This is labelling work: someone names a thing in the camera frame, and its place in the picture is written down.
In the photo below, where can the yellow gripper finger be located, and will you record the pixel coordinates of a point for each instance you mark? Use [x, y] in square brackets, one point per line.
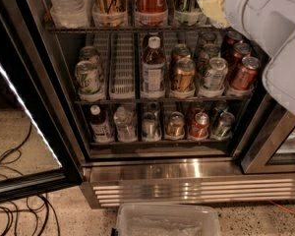
[214, 10]

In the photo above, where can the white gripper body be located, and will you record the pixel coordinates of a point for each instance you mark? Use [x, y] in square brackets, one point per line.
[257, 12]

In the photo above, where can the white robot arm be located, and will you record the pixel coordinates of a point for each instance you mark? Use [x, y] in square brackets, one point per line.
[279, 80]

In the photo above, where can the green can top shelf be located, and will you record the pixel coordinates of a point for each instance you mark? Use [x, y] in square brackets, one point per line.
[188, 13]

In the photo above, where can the green can shelf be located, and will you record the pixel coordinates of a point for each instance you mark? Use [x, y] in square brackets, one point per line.
[222, 126]
[188, 13]

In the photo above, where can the red cola can top shelf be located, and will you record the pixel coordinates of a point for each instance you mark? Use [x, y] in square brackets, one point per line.
[151, 12]

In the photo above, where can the brown tea bottle middle shelf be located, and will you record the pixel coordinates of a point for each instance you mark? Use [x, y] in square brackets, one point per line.
[153, 65]

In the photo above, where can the brown tea bottle shelf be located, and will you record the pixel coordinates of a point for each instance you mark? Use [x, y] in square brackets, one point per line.
[102, 130]
[153, 65]

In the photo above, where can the white empty shelf glide tray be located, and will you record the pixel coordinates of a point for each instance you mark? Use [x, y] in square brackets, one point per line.
[122, 67]

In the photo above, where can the gold can top shelf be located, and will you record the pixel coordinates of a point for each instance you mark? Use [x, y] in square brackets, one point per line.
[109, 13]

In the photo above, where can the gold can shelf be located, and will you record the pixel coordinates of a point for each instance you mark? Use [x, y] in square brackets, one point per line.
[109, 13]
[175, 126]

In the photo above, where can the green can bottom shelf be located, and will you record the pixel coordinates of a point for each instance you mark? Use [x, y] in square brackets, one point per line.
[222, 126]

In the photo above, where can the red can bottom shelf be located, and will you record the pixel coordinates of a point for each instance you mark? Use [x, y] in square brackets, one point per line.
[199, 127]

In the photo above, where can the gold can bottom shelf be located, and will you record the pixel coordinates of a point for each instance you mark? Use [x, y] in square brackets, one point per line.
[175, 126]

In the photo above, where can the closed right fridge door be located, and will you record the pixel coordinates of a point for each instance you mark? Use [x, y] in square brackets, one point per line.
[273, 148]

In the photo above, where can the silver can bottom shelf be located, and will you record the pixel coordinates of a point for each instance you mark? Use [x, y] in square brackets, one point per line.
[151, 129]

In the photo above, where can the clear water bottle left top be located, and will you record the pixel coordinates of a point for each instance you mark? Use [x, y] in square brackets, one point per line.
[71, 14]

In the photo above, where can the clear water bottle bottom shelf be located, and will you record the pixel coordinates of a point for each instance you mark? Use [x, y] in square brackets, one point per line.
[126, 129]

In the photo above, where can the brown tea bottle bottom shelf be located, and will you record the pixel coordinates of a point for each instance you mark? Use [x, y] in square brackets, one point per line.
[102, 130]

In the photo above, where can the stainless fridge base grille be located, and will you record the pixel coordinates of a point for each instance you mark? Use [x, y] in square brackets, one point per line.
[192, 181]

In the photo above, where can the open glass fridge door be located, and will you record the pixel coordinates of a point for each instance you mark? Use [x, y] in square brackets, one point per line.
[40, 147]

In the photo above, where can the red can rear middle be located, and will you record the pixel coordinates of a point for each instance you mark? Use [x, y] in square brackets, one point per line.
[231, 38]

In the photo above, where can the white green can rear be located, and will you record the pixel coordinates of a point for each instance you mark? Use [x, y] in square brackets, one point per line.
[207, 52]

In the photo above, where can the white green can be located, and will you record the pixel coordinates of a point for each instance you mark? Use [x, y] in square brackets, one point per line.
[212, 77]
[207, 52]

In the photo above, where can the gold can rear middle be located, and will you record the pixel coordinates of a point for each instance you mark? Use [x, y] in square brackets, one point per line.
[180, 51]

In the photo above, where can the white green can front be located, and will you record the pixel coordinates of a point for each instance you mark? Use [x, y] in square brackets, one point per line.
[212, 77]

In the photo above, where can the red can front middle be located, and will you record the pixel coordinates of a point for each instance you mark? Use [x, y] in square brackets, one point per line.
[241, 82]

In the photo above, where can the gold can front middle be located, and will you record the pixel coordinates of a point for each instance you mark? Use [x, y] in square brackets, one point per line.
[182, 78]

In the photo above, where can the silver can behind 7up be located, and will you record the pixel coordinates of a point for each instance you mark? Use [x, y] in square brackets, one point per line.
[90, 53]

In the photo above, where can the green 7up can front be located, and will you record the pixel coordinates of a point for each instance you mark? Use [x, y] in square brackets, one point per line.
[90, 86]

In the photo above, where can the clear plastic bin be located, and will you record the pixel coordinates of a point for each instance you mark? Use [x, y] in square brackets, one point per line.
[143, 219]

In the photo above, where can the top wire shelf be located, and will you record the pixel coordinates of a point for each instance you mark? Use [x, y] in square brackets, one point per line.
[131, 29]

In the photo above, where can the wire shelf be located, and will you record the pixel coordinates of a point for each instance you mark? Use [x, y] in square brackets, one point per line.
[162, 142]
[162, 99]
[131, 29]

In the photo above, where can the middle wire shelf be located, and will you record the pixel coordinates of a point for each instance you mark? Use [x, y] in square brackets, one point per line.
[162, 99]

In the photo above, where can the bottom wire shelf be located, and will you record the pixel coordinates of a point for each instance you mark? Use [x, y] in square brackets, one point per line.
[162, 142]

